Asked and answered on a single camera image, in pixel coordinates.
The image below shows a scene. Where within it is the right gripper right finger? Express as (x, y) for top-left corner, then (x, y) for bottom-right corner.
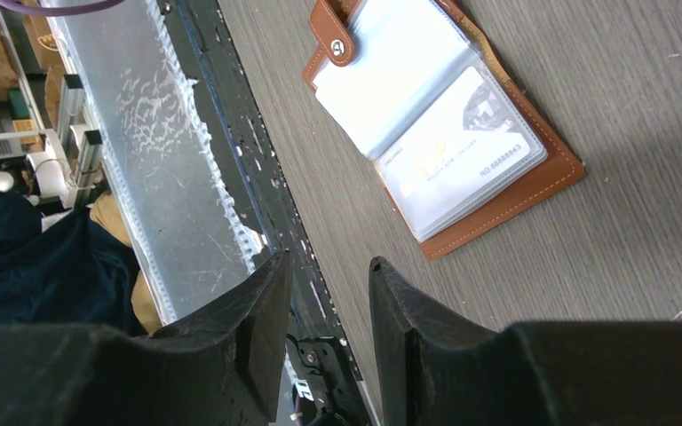
(369, 256), (682, 425)

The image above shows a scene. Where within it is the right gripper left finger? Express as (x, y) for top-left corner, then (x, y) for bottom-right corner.
(0, 251), (292, 425)

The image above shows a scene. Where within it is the brown leather card holder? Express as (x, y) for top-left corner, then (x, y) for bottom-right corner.
(304, 1), (584, 260)

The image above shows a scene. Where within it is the white patterned credit card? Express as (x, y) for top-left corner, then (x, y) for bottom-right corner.
(375, 66), (548, 242)

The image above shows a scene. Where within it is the person in dark clothes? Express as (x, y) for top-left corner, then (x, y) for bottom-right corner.
(0, 192), (162, 336)

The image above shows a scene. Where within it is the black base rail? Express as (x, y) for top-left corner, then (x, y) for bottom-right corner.
(158, 1), (380, 425)

